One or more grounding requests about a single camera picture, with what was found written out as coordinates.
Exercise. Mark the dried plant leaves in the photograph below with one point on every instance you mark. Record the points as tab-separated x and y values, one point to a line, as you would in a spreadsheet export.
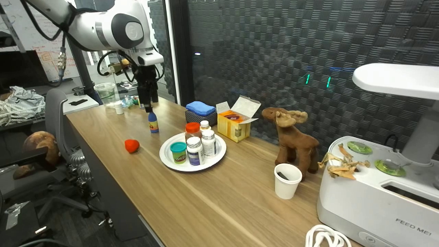
340	165

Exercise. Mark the blue toy bottle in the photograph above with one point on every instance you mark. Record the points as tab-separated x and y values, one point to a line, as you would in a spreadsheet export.
152	124

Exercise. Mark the brown moose plush toy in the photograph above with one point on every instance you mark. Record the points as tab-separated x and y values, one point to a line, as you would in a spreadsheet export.
292	138

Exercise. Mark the blue folded cloth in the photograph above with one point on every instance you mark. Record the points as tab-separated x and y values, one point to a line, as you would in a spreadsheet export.
201	107

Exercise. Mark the brown round plush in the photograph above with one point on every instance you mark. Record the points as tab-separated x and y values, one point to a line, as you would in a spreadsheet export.
41	144

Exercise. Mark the white pill bottle blue label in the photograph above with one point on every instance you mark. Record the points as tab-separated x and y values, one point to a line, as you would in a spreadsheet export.
194	151

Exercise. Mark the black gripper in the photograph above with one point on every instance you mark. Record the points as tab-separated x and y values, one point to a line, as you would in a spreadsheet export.
147	84

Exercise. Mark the small white pill bottle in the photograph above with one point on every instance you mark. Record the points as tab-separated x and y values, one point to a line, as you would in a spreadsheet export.
205	124

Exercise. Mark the red toy strawberry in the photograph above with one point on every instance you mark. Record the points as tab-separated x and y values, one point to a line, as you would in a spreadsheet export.
132	146

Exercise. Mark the black phone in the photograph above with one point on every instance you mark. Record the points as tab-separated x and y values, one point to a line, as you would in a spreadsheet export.
78	102

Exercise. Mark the white paper plate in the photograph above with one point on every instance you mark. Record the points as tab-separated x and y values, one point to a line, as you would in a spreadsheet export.
166	158

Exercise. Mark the white paper cup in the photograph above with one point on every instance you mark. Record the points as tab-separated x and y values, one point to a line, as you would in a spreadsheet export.
287	180

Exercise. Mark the open yellow cardboard box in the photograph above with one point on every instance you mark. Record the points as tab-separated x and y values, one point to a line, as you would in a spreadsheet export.
235	122

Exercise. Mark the blue box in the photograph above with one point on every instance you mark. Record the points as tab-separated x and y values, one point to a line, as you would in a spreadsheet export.
201	118

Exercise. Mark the clear plastic container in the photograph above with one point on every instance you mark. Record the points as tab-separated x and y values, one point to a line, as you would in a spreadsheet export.
106	92

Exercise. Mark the white side table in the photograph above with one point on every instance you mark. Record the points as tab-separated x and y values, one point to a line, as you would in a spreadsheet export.
80	109

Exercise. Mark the brown wrist camera box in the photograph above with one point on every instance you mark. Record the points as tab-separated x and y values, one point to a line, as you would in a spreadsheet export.
120	66

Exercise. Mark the grey office chair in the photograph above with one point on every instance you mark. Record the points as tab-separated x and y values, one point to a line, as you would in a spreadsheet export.
59	132

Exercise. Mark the white indoor planter with lamp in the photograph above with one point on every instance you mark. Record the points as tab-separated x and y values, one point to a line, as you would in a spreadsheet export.
379	197

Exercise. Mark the crumpled grey cloth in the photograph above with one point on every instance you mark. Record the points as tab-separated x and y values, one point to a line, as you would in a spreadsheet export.
21	105

